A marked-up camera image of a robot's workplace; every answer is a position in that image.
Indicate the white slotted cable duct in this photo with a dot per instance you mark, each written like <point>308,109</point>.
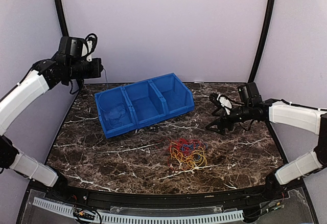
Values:
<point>69,211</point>

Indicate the right black frame post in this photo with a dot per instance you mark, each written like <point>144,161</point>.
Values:
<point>262,40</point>

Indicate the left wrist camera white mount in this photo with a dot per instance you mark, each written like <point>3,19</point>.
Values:
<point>89,46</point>

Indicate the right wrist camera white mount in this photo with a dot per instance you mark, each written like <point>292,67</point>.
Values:
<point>221,101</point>

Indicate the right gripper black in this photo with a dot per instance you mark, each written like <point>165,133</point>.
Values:
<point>219,121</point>

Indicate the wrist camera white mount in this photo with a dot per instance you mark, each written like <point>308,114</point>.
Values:
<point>89,46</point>
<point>221,101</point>

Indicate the black curved front rail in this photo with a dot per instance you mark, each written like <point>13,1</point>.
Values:
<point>242,198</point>

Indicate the blue three-compartment plastic bin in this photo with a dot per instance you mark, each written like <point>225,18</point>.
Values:
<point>141,104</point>

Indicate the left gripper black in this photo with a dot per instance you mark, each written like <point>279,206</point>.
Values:
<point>96,71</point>

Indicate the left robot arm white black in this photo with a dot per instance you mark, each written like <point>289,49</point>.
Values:
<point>72,61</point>

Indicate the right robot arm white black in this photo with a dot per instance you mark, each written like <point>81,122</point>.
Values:
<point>309,122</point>

